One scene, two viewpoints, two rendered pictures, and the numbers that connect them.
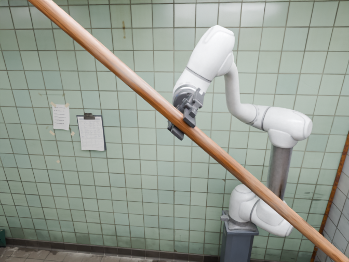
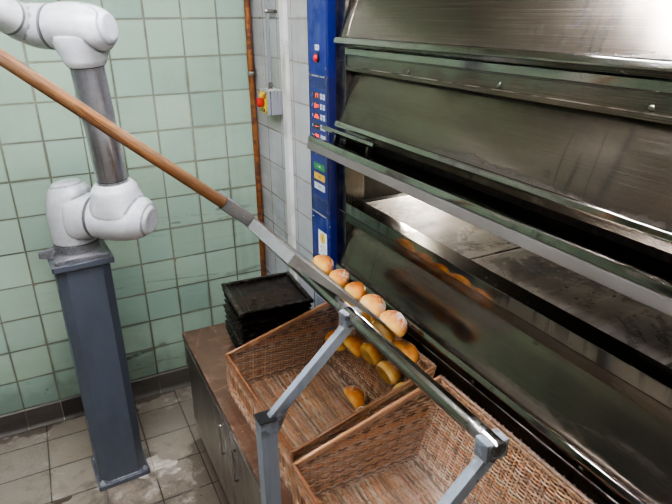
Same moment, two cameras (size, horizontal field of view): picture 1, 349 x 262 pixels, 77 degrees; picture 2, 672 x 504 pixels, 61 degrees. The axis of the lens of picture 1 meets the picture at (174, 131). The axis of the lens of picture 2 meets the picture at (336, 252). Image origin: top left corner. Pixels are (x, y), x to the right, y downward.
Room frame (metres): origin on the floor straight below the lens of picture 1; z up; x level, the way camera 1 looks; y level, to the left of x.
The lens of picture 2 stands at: (-0.93, -0.19, 1.81)
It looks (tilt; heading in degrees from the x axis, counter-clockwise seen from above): 23 degrees down; 327
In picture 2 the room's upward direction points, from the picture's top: straight up
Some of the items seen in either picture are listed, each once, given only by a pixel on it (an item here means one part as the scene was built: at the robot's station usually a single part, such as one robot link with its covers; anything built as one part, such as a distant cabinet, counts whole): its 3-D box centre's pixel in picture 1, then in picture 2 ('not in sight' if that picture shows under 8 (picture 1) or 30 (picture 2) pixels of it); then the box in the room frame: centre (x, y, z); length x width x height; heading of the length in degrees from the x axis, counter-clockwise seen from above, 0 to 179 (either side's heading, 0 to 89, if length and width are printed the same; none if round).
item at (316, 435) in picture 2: not in sight; (322, 379); (0.40, -0.99, 0.72); 0.56 x 0.49 x 0.28; 175
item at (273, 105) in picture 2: not in sight; (270, 101); (1.30, -1.30, 1.46); 0.10 x 0.07 x 0.10; 174
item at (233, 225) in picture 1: (237, 217); (71, 247); (1.21, -0.43, 1.03); 0.22 x 0.18 x 0.06; 88
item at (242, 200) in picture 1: (243, 201); (73, 210); (1.20, -0.45, 1.17); 0.18 x 0.16 x 0.22; 43
